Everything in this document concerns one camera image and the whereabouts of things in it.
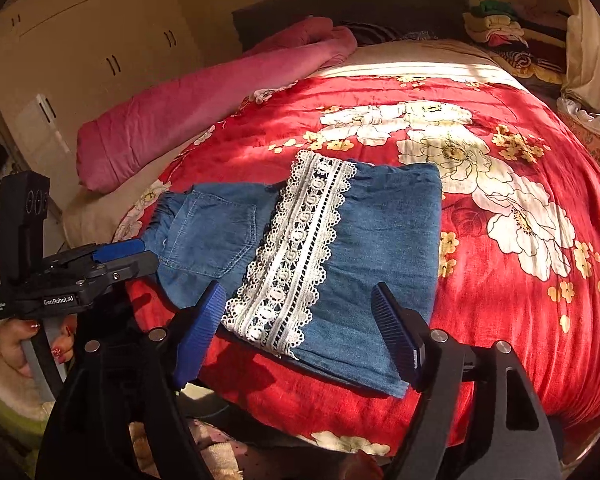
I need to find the pink quilt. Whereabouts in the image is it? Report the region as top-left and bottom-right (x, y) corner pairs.
(75, 16), (359, 194)

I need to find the pile of folded clothes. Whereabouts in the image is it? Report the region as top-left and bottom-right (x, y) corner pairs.
(462, 0), (569, 84)

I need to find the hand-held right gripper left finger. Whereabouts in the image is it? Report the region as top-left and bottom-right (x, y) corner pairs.
(35, 280), (227, 480)

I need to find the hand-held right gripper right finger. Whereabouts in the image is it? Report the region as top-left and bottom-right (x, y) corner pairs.
(370, 282), (565, 480)

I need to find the bed with beige sheet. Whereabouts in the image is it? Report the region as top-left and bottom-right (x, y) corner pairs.
(61, 37), (506, 250)

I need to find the person's left forearm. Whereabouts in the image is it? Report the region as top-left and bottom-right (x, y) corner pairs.
(0, 329), (57, 463)

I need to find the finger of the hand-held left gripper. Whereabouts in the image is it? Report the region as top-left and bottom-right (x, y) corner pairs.
(97, 252), (160, 282)
(91, 238), (146, 264)

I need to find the person's left hand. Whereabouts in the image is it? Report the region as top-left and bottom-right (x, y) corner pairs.
(0, 319), (77, 378)

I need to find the red floral blanket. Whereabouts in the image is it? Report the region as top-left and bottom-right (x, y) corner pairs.
(112, 74), (600, 457)

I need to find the cream wardrobe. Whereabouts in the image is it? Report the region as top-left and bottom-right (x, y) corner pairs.
(0, 0), (202, 211)

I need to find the cream curtain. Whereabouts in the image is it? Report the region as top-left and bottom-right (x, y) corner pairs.
(559, 0), (600, 114)

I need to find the grey bed headboard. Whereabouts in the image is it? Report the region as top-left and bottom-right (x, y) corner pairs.
(231, 0), (472, 54)

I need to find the dark striped pillow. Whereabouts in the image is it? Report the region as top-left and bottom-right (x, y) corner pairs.
(339, 22), (402, 44)

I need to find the blue denim pants lace trim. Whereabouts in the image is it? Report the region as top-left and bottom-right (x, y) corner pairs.
(140, 149), (443, 401)

